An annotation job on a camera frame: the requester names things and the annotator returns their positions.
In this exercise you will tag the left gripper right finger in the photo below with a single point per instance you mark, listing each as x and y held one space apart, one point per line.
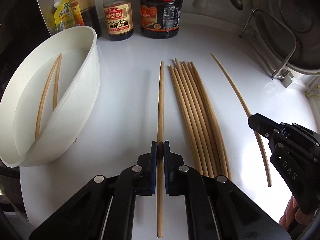
216 208

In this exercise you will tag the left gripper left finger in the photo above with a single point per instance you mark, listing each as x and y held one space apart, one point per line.
103 208

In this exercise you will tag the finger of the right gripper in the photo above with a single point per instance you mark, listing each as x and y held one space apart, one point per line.
264 126

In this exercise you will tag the curved wooden chopstick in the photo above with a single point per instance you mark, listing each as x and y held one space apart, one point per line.
248 113

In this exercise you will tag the wooden chopstick two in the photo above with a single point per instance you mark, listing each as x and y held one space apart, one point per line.
188 100

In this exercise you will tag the wooden chopstick six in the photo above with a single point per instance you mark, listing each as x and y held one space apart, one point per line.
212 119

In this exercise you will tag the wooden chopstick three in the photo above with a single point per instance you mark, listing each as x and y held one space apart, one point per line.
197 119

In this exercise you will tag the wooden chopstick five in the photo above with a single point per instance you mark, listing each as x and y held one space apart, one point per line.
203 125

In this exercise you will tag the wooden chopstick four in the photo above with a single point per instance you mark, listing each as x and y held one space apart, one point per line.
202 119

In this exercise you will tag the wooden chopstick one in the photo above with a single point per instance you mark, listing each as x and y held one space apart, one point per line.
187 121

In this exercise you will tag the wooden chopstick seven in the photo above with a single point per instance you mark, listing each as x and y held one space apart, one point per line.
216 119

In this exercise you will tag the right hand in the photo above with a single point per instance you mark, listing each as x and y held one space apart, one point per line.
293 213

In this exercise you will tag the metal lid rack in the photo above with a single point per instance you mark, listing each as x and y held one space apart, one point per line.
270 41

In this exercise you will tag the dark pot lid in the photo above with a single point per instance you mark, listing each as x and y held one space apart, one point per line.
302 18

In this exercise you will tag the white oval container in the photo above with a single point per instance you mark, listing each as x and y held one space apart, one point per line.
79 84

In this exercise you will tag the large dark soy sauce jug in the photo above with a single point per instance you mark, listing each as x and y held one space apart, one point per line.
160 19

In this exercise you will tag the light soy sauce bottle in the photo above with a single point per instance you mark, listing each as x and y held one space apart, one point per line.
119 19

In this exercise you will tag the yellow seasoning pouch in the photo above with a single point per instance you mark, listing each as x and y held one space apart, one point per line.
63 16

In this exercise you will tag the yellow cap vinegar bottle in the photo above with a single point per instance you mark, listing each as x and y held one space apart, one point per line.
85 13

